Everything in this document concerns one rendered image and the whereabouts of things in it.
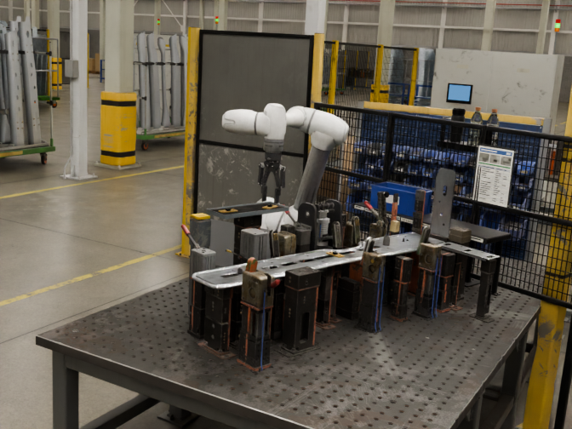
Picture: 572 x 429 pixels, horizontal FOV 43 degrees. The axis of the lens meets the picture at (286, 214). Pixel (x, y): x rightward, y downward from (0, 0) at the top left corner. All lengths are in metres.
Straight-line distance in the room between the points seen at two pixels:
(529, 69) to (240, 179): 5.06
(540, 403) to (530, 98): 6.58
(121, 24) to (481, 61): 5.02
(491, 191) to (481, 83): 6.44
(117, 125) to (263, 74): 5.28
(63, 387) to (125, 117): 8.18
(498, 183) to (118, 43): 7.91
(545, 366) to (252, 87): 3.31
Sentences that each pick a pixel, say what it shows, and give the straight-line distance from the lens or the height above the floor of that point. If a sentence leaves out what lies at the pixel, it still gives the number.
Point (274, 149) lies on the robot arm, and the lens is 3.26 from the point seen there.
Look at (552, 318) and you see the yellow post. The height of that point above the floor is 0.65.
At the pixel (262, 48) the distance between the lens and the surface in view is 6.02.
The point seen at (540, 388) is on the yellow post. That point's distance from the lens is 4.02.
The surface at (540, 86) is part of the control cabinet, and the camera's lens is 10.12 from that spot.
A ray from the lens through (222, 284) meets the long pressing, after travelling 2.75.
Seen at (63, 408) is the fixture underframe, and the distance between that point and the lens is 3.20.
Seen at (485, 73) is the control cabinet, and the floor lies 1.71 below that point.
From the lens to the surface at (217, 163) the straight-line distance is 6.33.
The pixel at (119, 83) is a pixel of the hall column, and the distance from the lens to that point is 11.02.
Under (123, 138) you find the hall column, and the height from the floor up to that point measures 0.45.
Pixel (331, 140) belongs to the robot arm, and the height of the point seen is 1.43.
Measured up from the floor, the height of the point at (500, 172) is 1.33.
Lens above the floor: 1.87
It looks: 13 degrees down
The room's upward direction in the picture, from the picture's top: 4 degrees clockwise
